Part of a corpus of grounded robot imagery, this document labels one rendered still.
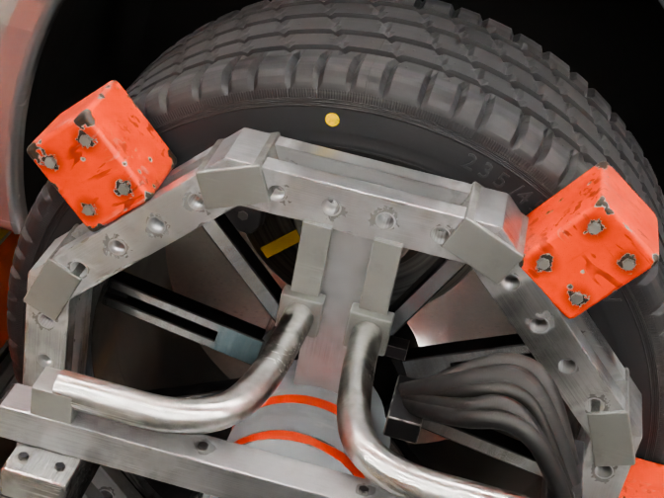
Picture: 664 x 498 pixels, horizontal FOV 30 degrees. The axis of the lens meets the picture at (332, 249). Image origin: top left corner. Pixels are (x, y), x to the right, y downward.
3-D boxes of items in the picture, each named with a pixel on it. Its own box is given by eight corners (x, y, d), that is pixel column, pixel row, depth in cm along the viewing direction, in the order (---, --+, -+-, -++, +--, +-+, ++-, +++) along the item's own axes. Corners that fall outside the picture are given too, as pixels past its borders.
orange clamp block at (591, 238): (572, 275, 105) (659, 216, 101) (569, 325, 98) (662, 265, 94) (518, 218, 103) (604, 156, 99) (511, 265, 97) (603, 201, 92)
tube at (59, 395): (319, 331, 104) (341, 225, 99) (262, 479, 88) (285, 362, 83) (121, 279, 106) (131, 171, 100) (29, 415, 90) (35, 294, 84)
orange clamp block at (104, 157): (181, 160, 107) (117, 75, 104) (151, 201, 101) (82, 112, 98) (122, 195, 110) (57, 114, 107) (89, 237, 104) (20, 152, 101)
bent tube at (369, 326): (549, 392, 103) (585, 288, 97) (535, 554, 86) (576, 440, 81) (345, 338, 104) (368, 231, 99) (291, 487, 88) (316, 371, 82)
